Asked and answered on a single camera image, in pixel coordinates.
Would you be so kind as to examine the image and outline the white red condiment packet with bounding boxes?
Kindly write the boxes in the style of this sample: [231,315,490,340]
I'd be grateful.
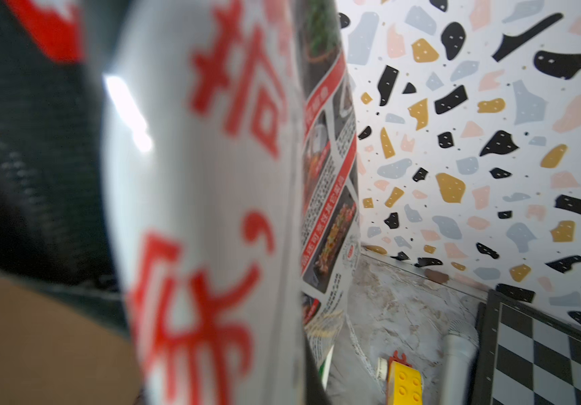
[102,1,360,404]

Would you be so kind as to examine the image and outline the white plastic tube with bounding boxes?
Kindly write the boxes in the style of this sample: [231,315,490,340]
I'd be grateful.
[439,324,479,405]

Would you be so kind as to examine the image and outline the yellow red toy block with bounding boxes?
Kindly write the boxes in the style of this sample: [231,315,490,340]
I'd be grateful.
[376,351,423,405]

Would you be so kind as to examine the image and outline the dark green condiment packet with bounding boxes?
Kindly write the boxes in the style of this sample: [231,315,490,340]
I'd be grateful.
[0,1,130,337]

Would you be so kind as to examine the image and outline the brown paper bag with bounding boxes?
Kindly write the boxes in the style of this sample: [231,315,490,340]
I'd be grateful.
[0,275,144,404]

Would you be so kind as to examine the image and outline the black white chessboard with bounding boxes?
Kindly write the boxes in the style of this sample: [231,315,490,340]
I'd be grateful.
[470,290,581,404]

